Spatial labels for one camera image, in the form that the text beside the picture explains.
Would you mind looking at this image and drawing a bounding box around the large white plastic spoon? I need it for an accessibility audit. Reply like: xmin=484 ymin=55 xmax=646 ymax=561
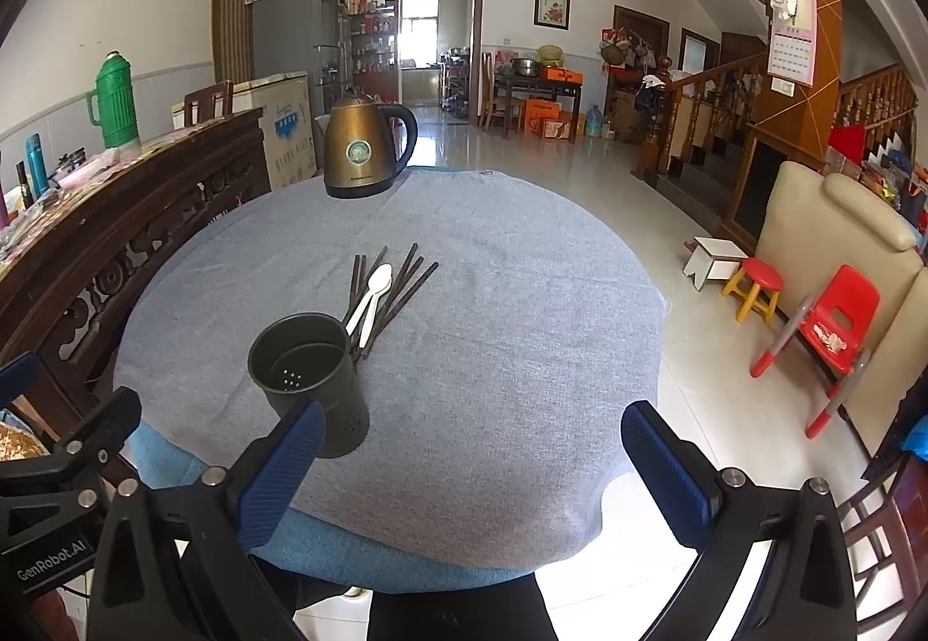
xmin=346 ymin=262 xmax=393 ymax=347

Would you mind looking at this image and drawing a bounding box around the dark carved wooden sideboard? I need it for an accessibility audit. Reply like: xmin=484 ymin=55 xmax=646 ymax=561
xmin=2 ymin=108 xmax=270 ymax=435

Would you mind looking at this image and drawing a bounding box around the dark grey utensil holder cup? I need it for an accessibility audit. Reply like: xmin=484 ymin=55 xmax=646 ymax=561
xmin=247 ymin=313 xmax=369 ymax=459

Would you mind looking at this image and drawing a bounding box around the red plastic kids chair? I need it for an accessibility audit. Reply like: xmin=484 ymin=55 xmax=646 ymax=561
xmin=751 ymin=264 xmax=879 ymax=439

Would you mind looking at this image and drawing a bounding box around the red yellow small stool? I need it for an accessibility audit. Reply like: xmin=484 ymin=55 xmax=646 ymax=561
xmin=722 ymin=258 xmax=784 ymax=325

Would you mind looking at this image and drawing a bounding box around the small white plastic spoon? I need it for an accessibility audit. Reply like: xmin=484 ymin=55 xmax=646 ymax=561
xmin=358 ymin=292 xmax=382 ymax=349

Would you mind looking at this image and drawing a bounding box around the white small step stool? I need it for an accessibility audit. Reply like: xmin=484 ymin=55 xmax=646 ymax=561
xmin=683 ymin=236 xmax=749 ymax=291

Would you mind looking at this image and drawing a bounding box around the blue thermos bottle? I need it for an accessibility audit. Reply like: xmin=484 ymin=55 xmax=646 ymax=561
xmin=25 ymin=133 xmax=50 ymax=200

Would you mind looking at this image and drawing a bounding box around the cream leather sofa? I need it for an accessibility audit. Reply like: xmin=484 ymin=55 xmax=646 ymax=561
xmin=755 ymin=160 xmax=926 ymax=454

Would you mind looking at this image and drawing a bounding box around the green thermos flask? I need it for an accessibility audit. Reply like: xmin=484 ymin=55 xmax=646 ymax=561
xmin=85 ymin=50 xmax=140 ymax=149

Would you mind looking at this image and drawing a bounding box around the bronze electric kettle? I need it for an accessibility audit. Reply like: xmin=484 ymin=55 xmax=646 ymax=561
xmin=322 ymin=94 xmax=418 ymax=198

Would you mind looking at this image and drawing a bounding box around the wooden stair railing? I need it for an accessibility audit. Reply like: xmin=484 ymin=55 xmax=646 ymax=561
xmin=636 ymin=53 xmax=919 ymax=178

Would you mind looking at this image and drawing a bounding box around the grey refrigerator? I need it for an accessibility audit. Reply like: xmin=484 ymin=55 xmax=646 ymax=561
xmin=245 ymin=0 xmax=341 ymax=113

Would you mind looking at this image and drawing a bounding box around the dark wooden side table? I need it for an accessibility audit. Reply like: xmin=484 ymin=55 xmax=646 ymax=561
xmin=494 ymin=74 xmax=582 ymax=143

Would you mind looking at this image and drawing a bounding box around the framed flower picture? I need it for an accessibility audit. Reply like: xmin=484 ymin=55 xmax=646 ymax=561
xmin=533 ymin=0 xmax=571 ymax=30

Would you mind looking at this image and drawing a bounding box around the pink wall calendar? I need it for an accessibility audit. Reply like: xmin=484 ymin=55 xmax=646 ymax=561
xmin=767 ymin=0 xmax=818 ymax=86

